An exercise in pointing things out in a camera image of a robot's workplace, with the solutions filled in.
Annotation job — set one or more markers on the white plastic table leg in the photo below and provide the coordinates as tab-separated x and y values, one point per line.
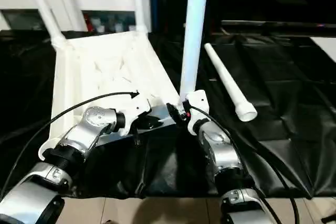
43	6
139	1
228	79
194	37

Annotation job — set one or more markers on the white plastic table top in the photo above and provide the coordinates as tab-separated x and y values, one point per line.
105	58

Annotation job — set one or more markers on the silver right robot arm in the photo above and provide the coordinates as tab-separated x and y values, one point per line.
223	150

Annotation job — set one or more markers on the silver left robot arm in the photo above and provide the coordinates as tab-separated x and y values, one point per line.
84	129

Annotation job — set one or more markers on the black cloth mat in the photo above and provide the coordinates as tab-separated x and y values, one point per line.
170	169

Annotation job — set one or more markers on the white flat board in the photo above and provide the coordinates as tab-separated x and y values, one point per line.
325	47

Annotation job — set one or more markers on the black floor stand base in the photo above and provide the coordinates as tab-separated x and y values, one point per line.
329	217

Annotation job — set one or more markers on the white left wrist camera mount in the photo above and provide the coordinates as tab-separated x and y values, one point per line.
136	106

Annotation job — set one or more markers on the dark metal rail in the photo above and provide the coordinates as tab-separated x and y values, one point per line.
275	24

